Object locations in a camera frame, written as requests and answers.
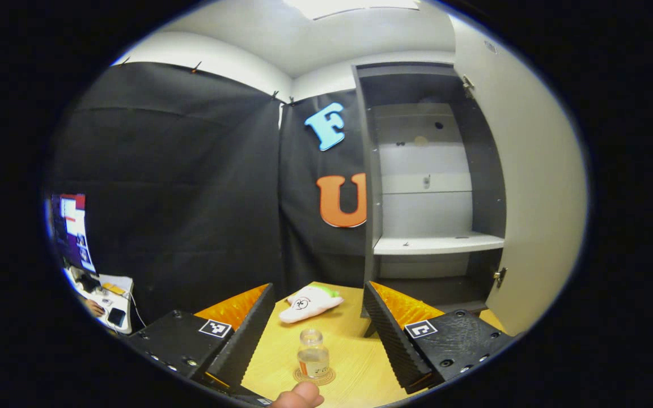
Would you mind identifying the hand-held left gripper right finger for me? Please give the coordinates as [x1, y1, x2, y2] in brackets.
[362, 281, 514, 396]

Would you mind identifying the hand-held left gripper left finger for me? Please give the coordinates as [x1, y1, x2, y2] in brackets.
[128, 283, 276, 392]

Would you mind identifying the clear plastic bottle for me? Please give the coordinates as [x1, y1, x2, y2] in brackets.
[297, 329, 330, 379]

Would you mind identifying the round brown coaster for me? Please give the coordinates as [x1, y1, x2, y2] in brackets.
[293, 365, 337, 387]

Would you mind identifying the grey cabinet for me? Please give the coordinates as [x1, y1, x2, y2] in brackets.
[352, 62, 507, 315]

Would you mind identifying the beige cabinet door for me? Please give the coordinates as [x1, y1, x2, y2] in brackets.
[450, 14, 588, 338]

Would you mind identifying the white cabinet shelf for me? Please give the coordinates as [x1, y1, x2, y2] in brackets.
[373, 231, 505, 256]

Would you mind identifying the white plush toy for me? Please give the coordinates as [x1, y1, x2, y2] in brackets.
[279, 285, 344, 324]

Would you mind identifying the white desk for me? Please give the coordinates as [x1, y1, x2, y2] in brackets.
[66, 266, 134, 335]

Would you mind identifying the black backdrop cloth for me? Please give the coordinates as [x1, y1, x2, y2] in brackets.
[46, 61, 369, 326]

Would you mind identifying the computer monitor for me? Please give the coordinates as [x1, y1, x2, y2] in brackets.
[52, 194, 97, 274]

